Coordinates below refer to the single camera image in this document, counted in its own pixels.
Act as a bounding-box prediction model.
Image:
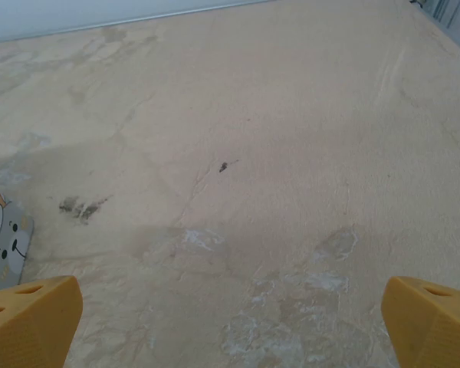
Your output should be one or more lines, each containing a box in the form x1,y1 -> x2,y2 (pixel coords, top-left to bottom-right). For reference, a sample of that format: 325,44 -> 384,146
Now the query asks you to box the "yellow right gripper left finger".
0,274 -> 84,368

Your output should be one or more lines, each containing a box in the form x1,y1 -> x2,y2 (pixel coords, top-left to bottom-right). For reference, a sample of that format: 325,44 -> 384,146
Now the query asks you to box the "cartoon bear gift box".
0,178 -> 35,294

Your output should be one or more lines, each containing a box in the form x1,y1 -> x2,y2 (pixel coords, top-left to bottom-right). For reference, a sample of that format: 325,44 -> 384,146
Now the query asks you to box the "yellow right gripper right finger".
381,275 -> 460,368

